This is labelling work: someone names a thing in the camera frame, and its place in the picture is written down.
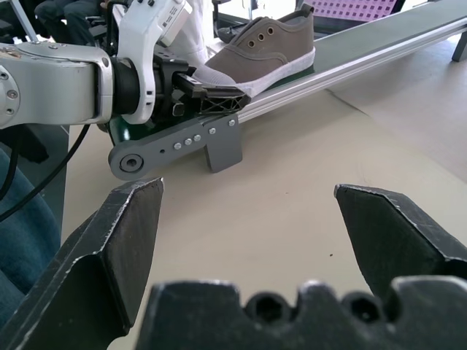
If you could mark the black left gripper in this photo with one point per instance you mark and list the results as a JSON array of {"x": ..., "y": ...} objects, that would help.
[{"x": 164, "y": 91}]

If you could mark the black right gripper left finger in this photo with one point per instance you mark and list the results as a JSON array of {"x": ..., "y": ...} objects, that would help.
[{"x": 91, "y": 255}]

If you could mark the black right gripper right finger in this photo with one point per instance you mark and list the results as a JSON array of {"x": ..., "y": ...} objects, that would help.
[{"x": 394, "y": 237}]

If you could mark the grey canvas shoe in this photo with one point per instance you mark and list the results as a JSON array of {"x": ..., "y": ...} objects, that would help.
[{"x": 262, "y": 54}]

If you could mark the white fabric garment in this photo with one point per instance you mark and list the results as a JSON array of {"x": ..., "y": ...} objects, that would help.
[{"x": 195, "y": 33}]

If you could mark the dark grey shoe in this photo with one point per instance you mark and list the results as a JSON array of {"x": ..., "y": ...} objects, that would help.
[{"x": 231, "y": 34}]

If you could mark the person in blue jeans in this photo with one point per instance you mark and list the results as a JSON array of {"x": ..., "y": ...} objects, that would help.
[{"x": 22, "y": 237}]

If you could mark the seated person in dark trousers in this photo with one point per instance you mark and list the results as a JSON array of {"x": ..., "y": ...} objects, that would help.
[{"x": 73, "y": 18}]

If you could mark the purple patterned board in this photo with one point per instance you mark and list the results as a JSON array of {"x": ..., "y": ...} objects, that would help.
[{"x": 350, "y": 7}]

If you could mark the grey table leg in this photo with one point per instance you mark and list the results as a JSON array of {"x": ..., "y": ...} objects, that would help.
[{"x": 459, "y": 47}]

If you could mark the green conveyor belt, aluminium frame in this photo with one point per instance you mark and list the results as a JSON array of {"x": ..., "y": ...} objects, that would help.
[{"x": 219, "y": 146}]

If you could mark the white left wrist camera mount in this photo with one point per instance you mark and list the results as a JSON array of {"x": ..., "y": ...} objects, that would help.
[{"x": 136, "y": 36}]

